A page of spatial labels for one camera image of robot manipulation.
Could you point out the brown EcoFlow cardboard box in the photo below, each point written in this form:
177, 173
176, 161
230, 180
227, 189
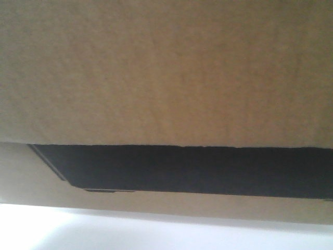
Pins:
186, 73

